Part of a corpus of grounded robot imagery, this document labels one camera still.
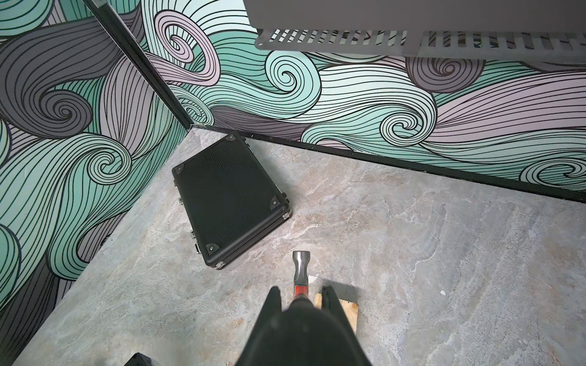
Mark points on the black hard case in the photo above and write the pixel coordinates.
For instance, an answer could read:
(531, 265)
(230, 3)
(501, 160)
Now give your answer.
(230, 200)

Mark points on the claw hammer orange black handle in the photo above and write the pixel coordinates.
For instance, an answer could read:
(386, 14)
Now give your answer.
(302, 334)

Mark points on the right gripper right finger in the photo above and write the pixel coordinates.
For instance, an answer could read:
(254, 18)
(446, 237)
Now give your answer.
(331, 306)

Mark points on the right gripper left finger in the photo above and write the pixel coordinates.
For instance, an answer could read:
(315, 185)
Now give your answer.
(271, 308)

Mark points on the wooden block with nails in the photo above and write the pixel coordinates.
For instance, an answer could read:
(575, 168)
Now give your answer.
(350, 309)

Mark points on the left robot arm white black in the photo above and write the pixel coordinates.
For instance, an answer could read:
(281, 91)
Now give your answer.
(139, 359)

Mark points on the black wall tray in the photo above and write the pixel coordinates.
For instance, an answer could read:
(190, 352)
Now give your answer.
(548, 31)

